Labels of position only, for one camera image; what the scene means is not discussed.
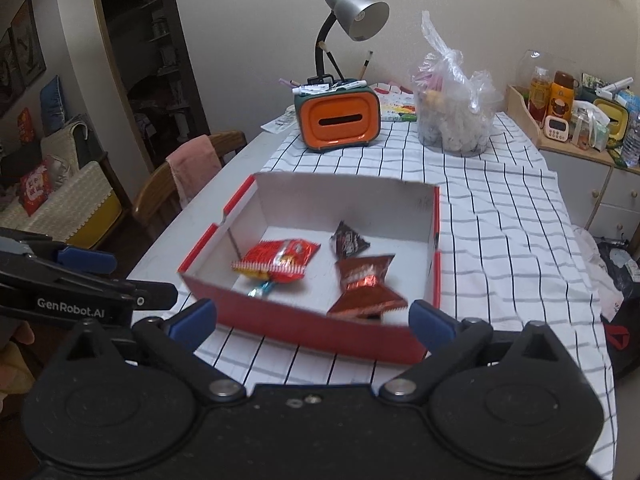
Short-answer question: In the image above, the small red cushion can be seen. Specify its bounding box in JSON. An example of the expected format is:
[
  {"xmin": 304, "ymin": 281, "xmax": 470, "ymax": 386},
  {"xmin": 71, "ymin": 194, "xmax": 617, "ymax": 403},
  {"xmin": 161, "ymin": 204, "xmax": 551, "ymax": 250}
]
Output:
[{"xmin": 17, "ymin": 107, "xmax": 36, "ymax": 144}]

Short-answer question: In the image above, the white checked tablecloth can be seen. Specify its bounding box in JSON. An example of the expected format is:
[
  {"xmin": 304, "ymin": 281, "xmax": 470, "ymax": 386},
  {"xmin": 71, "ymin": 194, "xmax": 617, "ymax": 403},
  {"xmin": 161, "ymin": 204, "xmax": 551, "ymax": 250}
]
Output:
[{"xmin": 192, "ymin": 111, "xmax": 621, "ymax": 480}]

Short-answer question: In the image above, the clear plastic bag of snacks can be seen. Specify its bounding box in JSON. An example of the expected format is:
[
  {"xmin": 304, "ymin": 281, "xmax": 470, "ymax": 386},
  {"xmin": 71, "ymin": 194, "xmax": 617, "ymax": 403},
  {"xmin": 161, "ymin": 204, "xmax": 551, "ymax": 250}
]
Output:
[{"xmin": 412, "ymin": 10, "xmax": 504, "ymax": 156}]

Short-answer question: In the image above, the white tube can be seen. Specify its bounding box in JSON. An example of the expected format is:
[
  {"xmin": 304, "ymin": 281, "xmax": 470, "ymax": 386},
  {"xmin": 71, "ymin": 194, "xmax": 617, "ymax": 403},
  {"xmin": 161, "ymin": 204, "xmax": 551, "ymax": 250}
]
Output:
[{"xmin": 594, "ymin": 77, "xmax": 635, "ymax": 99}]

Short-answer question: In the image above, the wooden desktop tray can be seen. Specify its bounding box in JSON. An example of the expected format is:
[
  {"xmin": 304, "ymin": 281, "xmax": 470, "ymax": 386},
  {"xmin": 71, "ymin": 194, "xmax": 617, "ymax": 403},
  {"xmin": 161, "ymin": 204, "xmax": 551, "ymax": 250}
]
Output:
[{"xmin": 505, "ymin": 84, "xmax": 640, "ymax": 162}]

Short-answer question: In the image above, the white marker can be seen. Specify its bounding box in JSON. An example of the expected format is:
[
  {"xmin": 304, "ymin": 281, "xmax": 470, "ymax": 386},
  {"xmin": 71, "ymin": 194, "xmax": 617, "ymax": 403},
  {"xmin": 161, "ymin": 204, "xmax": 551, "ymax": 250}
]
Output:
[{"xmin": 292, "ymin": 79, "xmax": 369, "ymax": 94}]

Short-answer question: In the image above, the dark wall picture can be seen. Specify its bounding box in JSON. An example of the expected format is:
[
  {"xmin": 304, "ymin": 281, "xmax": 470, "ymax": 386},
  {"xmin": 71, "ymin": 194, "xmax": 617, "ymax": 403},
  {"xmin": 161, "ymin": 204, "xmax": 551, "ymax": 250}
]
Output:
[
  {"xmin": 10, "ymin": 0, "xmax": 47, "ymax": 86},
  {"xmin": 0, "ymin": 27, "xmax": 26, "ymax": 111}
]

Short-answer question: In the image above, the orange thermos bottle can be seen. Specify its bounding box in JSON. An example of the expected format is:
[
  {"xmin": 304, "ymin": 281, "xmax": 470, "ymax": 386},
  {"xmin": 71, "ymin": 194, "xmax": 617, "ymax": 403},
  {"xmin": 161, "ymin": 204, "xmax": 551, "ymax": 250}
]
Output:
[{"xmin": 547, "ymin": 70, "xmax": 577, "ymax": 122}]

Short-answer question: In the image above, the colourful booklet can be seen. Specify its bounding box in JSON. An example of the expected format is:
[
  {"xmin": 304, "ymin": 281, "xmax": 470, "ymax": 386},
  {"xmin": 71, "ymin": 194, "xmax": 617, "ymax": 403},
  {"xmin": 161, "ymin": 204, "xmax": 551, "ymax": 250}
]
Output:
[{"xmin": 372, "ymin": 82, "xmax": 419, "ymax": 122}]

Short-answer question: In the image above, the dark bookshelf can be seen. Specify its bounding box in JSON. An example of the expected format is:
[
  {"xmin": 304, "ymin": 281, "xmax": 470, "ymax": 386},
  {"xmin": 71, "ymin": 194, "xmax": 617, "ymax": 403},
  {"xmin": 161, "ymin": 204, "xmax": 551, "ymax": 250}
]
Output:
[{"xmin": 94, "ymin": 0, "xmax": 211, "ymax": 172}]

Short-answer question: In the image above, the dark brown candy packet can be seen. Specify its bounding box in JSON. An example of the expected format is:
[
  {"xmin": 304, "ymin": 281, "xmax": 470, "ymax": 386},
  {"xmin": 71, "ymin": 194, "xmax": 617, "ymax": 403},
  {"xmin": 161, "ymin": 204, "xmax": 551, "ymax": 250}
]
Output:
[{"xmin": 329, "ymin": 220, "xmax": 371, "ymax": 261}]

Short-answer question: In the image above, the silver desk lamp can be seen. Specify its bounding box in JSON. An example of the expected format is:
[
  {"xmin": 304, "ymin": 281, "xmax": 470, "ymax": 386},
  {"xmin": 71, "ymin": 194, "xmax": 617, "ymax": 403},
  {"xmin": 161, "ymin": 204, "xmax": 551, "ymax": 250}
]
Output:
[{"xmin": 313, "ymin": 0, "xmax": 390, "ymax": 87}]

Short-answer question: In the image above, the white cloth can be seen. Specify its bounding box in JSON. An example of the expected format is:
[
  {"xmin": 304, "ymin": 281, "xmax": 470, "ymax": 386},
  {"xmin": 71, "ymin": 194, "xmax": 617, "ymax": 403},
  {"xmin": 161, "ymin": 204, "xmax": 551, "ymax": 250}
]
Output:
[{"xmin": 572, "ymin": 224, "xmax": 626, "ymax": 322}]

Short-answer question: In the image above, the clear plastic jar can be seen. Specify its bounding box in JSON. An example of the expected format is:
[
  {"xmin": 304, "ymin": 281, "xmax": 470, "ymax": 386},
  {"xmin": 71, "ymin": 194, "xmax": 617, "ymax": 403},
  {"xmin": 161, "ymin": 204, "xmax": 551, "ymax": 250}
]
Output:
[{"xmin": 569, "ymin": 107, "xmax": 592, "ymax": 149}]

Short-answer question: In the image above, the blue cushion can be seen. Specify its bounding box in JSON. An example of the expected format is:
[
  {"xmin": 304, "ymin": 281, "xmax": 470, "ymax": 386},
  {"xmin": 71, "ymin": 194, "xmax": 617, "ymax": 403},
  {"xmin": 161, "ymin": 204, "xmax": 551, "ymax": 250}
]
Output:
[{"xmin": 39, "ymin": 75, "xmax": 69, "ymax": 134}]

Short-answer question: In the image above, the paper sheet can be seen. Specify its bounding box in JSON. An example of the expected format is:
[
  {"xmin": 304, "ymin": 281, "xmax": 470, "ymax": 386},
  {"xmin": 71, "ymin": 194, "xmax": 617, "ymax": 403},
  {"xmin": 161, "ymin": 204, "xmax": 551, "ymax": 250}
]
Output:
[{"xmin": 260, "ymin": 105, "xmax": 301, "ymax": 135}]

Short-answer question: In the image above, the pink towel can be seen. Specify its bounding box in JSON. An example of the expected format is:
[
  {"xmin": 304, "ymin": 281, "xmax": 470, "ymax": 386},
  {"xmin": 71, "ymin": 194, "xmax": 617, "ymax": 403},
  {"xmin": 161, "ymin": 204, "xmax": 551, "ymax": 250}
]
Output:
[{"xmin": 166, "ymin": 135, "xmax": 223, "ymax": 209}]

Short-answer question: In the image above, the large red snack packet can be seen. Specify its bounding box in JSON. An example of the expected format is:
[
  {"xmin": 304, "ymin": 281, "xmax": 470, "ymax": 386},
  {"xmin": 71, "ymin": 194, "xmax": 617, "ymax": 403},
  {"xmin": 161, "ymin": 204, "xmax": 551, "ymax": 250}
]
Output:
[{"xmin": 232, "ymin": 238, "xmax": 321, "ymax": 284}]

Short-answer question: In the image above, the red cardboard box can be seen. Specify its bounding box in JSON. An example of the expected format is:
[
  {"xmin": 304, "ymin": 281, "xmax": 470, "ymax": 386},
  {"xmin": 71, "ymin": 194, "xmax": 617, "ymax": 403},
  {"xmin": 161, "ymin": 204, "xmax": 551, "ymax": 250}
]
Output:
[{"xmin": 178, "ymin": 171, "xmax": 442, "ymax": 365}]

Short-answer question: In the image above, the red-brown snack packet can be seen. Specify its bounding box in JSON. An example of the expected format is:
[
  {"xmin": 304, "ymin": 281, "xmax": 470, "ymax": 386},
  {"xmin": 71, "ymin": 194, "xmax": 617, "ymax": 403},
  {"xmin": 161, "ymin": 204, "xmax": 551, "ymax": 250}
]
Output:
[{"xmin": 327, "ymin": 254, "xmax": 409, "ymax": 319}]

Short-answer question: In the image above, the red printed cushion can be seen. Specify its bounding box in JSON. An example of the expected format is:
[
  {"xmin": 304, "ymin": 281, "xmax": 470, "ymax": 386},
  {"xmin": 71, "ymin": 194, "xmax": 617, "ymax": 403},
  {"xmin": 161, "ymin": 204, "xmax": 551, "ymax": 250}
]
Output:
[{"xmin": 18, "ymin": 159, "xmax": 54, "ymax": 216}]

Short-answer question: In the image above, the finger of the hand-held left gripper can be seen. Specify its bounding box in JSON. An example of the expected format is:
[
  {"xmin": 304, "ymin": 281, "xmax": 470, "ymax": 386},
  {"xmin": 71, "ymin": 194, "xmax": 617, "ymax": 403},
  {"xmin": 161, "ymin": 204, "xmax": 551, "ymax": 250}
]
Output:
[
  {"xmin": 0, "ymin": 227, "xmax": 117, "ymax": 276},
  {"xmin": 0, "ymin": 256, "xmax": 177, "ymax": 311}
]

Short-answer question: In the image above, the juice bottle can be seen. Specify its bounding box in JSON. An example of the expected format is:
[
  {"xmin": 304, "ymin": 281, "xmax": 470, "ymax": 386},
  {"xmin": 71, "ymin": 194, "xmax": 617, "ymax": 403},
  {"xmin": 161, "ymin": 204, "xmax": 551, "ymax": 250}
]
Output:
[{"xmin": 528, "ymin": 66, "xmax": 551, "ymax": 126}]

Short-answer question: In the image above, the black bag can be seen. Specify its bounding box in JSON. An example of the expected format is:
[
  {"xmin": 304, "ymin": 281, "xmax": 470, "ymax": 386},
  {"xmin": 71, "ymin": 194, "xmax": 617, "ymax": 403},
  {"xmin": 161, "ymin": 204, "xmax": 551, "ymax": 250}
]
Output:
[{"xmin": 597, "ymin": 239, "xmax": 640, "ymax": 302}]

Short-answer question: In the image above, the person's left hand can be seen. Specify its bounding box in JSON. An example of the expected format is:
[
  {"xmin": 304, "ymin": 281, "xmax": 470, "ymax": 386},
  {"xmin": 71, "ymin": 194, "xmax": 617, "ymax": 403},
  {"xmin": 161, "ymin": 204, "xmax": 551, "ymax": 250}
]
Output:
[{"xmin": 0, "ymin": 317, "xmax": 37, "ymax": 419}]

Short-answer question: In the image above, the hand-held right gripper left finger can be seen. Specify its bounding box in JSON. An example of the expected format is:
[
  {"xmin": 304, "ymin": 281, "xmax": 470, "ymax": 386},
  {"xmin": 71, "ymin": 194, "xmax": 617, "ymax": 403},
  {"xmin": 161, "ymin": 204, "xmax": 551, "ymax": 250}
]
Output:
[{"xmin": 64, "ymin": 298, "xmax": 249, "ymax": 404}]

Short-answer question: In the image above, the white kitchen timer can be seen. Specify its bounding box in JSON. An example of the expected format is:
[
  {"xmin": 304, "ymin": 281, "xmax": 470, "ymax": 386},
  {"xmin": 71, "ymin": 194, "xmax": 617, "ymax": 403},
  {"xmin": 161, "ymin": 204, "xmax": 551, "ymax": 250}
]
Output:
[{"xmin": 543, "ymin": 114, "xmax": 571, "ymax": 142}]

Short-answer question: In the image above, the red cloth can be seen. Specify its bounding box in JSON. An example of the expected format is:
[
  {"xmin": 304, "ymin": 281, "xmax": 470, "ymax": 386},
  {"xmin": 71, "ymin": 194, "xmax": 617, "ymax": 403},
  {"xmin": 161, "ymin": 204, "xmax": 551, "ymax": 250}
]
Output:
[{"xmin": 604, "ymin": 322, "xmax": 631, "ymax": 351}]

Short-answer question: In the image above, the wooden chair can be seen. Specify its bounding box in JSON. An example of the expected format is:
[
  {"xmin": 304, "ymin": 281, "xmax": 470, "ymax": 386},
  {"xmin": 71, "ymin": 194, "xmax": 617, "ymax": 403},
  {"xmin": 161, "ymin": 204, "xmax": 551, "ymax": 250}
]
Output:
[{"xmin": 132, "ymin": 131, "xmax": 249, "ymax": 242}]

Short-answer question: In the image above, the yellow bench white cushion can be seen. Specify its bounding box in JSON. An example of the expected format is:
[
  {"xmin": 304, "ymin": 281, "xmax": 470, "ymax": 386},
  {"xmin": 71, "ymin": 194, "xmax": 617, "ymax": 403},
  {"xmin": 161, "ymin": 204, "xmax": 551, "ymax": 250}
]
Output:
[{"xmin": 0, "ymin": 160, "xmax": 124, "ymax": 251}]

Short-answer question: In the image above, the orange green desk organizer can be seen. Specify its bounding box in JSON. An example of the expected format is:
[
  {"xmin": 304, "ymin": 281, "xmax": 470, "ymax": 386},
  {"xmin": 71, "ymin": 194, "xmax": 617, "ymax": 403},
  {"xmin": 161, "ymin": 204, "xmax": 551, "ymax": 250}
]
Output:
[{"xmin": 294, "ymin": 80, "xmax": 381, "ymax": 154}]

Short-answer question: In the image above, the clear water bottle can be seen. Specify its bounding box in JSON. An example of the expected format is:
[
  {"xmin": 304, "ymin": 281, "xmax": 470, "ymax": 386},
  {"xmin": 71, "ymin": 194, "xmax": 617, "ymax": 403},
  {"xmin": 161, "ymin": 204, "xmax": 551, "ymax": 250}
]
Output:
[{"xmin": 621, "ymin": 109, "xmax": 640, "ymax": 169}]

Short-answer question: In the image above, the woven beige cushion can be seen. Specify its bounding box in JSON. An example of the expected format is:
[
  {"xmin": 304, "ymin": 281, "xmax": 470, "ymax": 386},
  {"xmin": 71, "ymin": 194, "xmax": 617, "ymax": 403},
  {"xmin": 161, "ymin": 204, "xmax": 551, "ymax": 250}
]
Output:
[{"xmin": 39, "ymin": 114, "xmax": 96, "ymax": 171}]

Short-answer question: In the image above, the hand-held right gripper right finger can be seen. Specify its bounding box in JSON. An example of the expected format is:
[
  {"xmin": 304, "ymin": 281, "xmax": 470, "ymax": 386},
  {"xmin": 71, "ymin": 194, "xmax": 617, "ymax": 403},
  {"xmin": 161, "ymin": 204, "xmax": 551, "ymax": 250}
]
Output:
[{"xmin": 377, "ymin": 299, "xmax": 572, "ymax": 404}]

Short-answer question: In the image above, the white cabinet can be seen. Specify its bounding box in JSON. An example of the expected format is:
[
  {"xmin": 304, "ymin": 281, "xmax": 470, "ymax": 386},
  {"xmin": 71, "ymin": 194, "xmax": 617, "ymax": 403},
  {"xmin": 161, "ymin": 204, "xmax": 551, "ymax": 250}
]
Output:
[{"xmin": 537, "ymin": 147, "xmax": 640, "ymax": 242}]

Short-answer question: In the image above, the large glass jar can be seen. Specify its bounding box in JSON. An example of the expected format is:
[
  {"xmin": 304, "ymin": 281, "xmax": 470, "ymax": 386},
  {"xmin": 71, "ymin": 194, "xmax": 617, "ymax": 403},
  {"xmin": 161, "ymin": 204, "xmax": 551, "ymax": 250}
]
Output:
[{"xmin": 514, "ymin": 49, "xmax": 557, "ymax": 92}]

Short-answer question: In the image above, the yellow tissue box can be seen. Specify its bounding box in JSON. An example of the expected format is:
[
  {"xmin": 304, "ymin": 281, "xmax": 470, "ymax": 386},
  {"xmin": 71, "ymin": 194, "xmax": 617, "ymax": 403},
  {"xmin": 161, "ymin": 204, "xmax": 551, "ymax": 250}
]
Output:
[{"xmin": 592, "ymin": 97, "xmax": 631, "ymax": 141}]

